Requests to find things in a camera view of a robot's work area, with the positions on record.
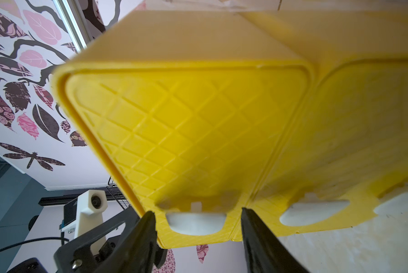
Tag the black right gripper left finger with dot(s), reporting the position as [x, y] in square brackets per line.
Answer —
[135, 251]

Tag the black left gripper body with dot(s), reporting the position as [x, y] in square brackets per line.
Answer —
[33, 265]

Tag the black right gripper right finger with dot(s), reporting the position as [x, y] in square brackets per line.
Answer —
[263, 251]

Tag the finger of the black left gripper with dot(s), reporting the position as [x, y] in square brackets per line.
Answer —
[76, 256]

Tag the yellow top drawer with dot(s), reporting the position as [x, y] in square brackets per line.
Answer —
[189, 141]

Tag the yellow plastic drawer cabinet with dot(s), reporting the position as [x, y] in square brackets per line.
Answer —
[301, 116]

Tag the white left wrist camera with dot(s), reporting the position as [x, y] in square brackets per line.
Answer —
[84, 213]

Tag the black wire basket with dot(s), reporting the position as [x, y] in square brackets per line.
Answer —
[117, 194]

